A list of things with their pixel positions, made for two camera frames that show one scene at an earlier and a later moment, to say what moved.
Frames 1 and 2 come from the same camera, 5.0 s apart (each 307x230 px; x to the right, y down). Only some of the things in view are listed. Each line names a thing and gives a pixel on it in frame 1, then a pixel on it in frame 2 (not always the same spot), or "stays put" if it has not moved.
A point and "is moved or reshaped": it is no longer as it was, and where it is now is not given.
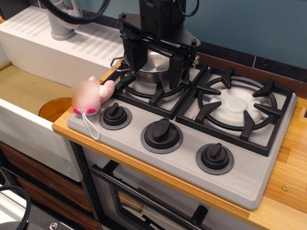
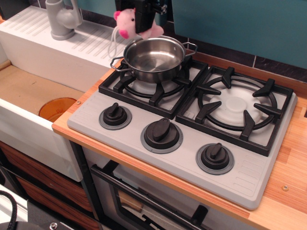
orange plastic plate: [53, 109] stays put
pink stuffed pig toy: [87, 96] is moved or reshaped
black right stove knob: [214, 159] stays put
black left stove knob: [115, 117] stays put
